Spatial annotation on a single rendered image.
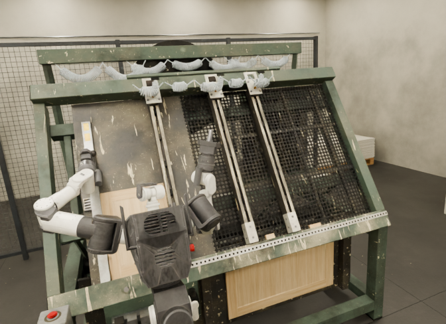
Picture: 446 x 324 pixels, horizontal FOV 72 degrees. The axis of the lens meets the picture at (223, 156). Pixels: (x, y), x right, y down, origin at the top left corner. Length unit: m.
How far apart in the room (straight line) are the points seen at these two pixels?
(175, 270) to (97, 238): 0.35
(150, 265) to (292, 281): 1.48
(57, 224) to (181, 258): 0.54
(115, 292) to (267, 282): 1.10
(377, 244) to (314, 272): 0.51
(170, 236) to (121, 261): 0.68
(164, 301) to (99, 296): 0.60
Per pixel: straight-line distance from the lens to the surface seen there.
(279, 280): 2.47
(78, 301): 1.86
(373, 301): 2.83
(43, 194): 1.95
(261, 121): 2.22
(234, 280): 2.28
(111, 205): 1.91
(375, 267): 2.67
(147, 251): 1.24
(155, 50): 2.62
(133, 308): 1.87
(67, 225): 1.43
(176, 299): 1.32
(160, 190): 1.43
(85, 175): 1.64
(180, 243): 1.25
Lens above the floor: 1.88
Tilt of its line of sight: 14 degrees down
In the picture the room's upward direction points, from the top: 4 degrees counter-clockwise
